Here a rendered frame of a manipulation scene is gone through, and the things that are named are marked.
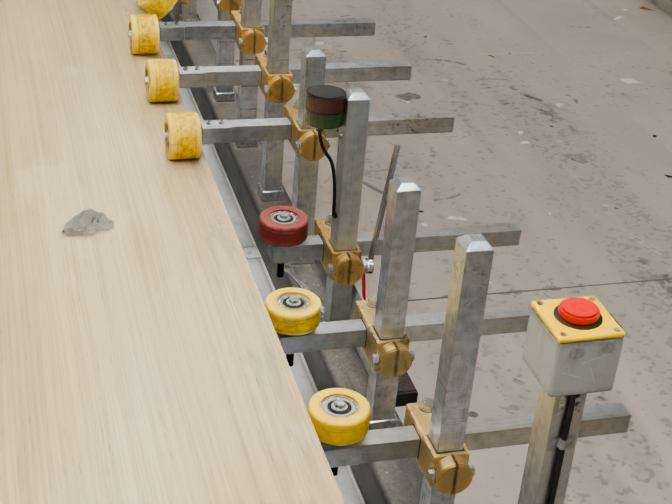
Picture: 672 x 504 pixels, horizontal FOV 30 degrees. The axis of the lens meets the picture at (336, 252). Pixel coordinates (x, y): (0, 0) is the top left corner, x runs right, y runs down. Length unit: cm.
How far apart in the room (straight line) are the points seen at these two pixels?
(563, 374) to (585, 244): 277
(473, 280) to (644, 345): 209
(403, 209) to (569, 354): 54
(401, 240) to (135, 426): 45
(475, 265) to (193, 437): 40
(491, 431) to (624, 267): 226
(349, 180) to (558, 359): 80
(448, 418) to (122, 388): 42
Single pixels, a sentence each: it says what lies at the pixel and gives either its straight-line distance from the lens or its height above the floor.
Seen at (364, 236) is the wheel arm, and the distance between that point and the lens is 207.
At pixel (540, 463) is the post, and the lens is 132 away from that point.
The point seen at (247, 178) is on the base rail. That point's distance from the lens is 259.
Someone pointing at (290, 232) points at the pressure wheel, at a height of 90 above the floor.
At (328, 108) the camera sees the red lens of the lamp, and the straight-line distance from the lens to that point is 187.
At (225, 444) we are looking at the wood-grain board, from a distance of 154.
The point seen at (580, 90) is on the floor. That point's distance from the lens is 518.
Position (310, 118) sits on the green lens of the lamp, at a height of 110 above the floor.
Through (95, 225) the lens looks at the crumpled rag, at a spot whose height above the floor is 91.
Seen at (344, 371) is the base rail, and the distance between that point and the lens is 202.
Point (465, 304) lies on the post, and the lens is 150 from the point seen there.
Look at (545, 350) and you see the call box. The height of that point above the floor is 119.
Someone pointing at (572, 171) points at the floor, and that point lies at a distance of 446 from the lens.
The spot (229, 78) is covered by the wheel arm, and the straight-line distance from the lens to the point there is 243.
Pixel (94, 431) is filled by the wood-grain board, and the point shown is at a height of 90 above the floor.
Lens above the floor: 186
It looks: 30 degrees down
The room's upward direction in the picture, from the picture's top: 5 degrees clockwise
